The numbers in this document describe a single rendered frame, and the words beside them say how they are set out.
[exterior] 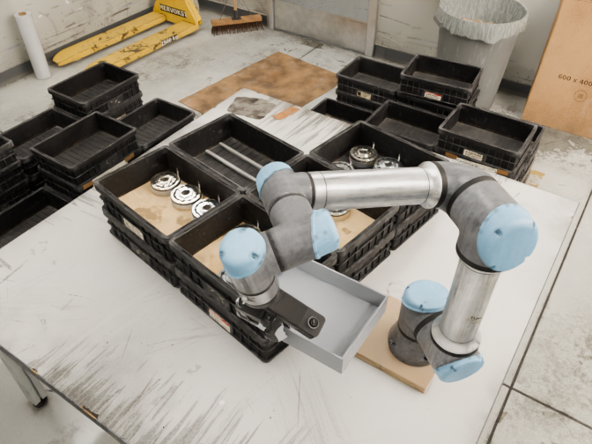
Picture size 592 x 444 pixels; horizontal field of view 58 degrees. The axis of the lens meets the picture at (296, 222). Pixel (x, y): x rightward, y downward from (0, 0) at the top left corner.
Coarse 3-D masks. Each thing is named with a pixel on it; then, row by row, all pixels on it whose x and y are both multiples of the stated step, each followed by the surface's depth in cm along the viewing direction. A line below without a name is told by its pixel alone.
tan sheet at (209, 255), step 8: (240, 224) 175; (216, 240) 169; (208, 248) 166; (216, 248) 166; (200, 256) 164; (208, 256) 164; (216, 256) 164; (208, 264) 161; (216, 264) 161; (216, 272) 159
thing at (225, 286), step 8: (232, 200) 168; (248, 200) 168; (224, 208) 165; (264, 208) 165; (208, 216) 162; (200, 224) 160; (184, 232) 157; (176, 248) 152; (184, 256) 151; (192, 256) 150; (336, 256) 150; (192, 264) 150; (200, 264) 148; (328, 264) 148; (200, 272) 149; (208, 272) 146; (216, 280) 144; (224, 280) 143; (224, 288) 143; (232, 288) 141; (232, 296) 141
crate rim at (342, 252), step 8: (296, 160) 183; (320, 160) 183; (328, 168) 181; (336, 168) 180; (248, 192) 171; (256, 200) 168; (392, 208) 165; (384, 216) 162; (392, 216) 166; (376, 224) 160; (360, 232) 157; (368, 232) 158; (352, 240) 155; (360, 240) 157; (344, 248) 152; (352, 248) 155
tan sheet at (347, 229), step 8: (352, 216) 178; (360, 216) 178; (336, 224) 175; (344, 224) 175; (352, 224) 175; (360, 224) 175; (368, 224) 175; (344, 232) 172; (352, 232) 172; (344, 240) 169
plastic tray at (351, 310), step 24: (312, 264) 127; (288, 288) 126; (312, 288) 126; (336, 288) 126; (360, 288) 122; (336, 312) 121; (360, 312) 121; (384, 312) 122; (288, 336) 113; (336, 336) 116; (360, 336) 111; (336, 360) 108
